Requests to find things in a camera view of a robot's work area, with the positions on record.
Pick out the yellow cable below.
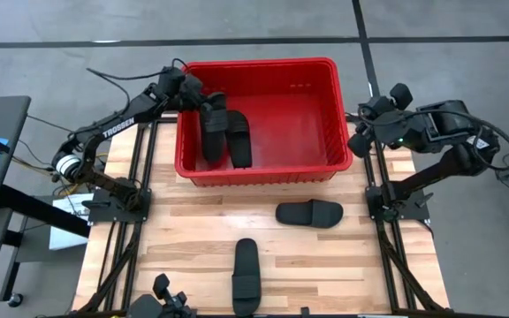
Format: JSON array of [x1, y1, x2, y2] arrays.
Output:
[[11, 155, 108, 198]]

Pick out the white paper sheet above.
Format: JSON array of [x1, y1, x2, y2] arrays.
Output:
[[49, 193, 95, 252]]

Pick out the thin black cable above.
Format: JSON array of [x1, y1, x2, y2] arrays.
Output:
[[27, 113, 77, 133]]

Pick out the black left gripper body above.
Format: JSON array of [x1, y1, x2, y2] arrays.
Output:
[[156, 64, 203, 112]]

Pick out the black desk beam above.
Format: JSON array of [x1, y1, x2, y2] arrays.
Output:
[[0, 184, 91, 239]]

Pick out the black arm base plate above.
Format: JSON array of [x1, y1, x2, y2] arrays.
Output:
[[81, 188, 152, 223], [366, 185, 432, 222]]

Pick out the black slide sandal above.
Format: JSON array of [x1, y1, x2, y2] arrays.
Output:
[[274, 198, 345, 230], [224, 110, 254, 170], [231, 238, 263, 318], [199, 92, 231, 163]]

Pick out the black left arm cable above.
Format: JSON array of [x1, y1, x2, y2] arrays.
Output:
[[86, 57, 189, 116]]

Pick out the black leader arm handle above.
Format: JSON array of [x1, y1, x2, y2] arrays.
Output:
[[128, 272, 196, 318]]

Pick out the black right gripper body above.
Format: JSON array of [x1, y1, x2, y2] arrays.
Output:
[[356, 95, 414, 147]]

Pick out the red plastic bin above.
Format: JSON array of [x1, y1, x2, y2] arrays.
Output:
[[173, 57, 353, 186]]

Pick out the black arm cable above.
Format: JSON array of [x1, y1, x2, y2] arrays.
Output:
[[457, 110, 509, 173], [86, 57, 189, 116]]

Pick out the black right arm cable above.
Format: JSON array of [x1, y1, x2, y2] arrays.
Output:
[[457, 110, 509, 173]]

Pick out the black aluminium frame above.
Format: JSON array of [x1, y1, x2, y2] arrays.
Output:
[[345, 113, 444, 314], [71, 115, 179, 315]]

